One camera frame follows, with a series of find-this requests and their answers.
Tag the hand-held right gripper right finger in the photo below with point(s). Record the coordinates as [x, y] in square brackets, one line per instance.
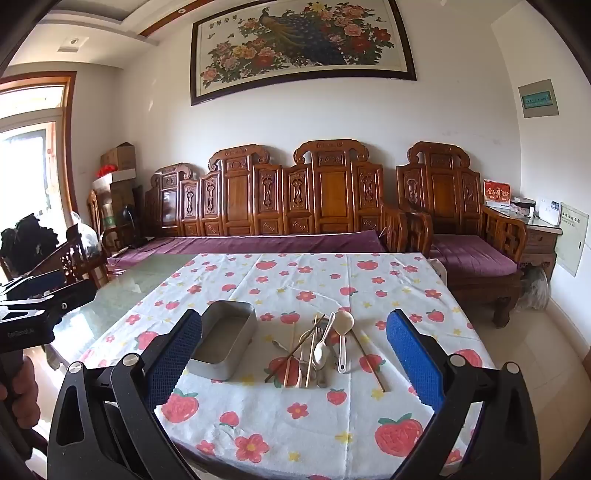
[413, 362]

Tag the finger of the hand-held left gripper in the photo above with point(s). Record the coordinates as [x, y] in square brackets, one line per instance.
[39, 281]
[74, 297]

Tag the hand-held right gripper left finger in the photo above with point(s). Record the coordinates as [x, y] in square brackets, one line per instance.
[173, 357]

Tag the grey metal tin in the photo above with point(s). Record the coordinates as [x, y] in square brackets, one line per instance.
[203, 364]

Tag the dark brown chopstick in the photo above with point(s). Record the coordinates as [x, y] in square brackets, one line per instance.
[369, 364]
[281, 364]

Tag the large white spoon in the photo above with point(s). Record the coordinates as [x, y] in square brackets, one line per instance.
[345, 319]

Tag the small white spoon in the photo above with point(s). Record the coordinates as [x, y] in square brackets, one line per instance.
[319, 356]

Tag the person's left hand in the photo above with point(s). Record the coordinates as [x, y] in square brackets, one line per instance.
[21, 383]

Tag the carved wooden chair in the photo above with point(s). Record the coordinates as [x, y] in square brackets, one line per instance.
[69, 258]

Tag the black cloth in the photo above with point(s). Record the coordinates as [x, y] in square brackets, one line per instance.
[27, 240]

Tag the filled clear plastic bag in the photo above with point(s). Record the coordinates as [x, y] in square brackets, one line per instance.
[85, 233]

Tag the glass-top table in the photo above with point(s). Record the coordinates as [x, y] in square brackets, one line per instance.
[138, 281]

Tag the round-back wooden chair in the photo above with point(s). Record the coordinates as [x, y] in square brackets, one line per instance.
[94, 212]

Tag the square purple seat cushion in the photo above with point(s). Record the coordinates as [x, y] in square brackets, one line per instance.
[471, 258]

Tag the white box with red contents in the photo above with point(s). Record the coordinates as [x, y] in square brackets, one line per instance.
[115, 176]

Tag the strawberry print tablecloth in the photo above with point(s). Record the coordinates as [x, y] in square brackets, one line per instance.
[295, 429]

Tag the long purple seat cushion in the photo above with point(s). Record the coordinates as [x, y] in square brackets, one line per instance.
[258, 242]

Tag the small brown cardboard box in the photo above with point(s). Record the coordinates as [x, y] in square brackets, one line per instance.
[119, 157]

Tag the wooden side table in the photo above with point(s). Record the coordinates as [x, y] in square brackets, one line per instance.
[540, 240]

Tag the long carved wooden sofa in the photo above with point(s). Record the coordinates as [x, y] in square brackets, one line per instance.
[240, 194]

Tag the carved wooden armchair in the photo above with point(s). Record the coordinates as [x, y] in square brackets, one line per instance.
[443, 184]

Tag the tissue box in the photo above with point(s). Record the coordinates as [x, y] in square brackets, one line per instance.
[524, 205]

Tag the white card box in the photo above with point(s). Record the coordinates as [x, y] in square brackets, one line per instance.
[549, 213]

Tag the framed peacock painting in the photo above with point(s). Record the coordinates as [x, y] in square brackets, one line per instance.
[300, 46]

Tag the wooden door frame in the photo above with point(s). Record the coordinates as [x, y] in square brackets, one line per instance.
[69, 138]

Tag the white wall panel door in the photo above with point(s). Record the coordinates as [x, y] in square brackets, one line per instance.
[571, 240]

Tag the grey wall box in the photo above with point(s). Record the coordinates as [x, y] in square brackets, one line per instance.
[538, 99]

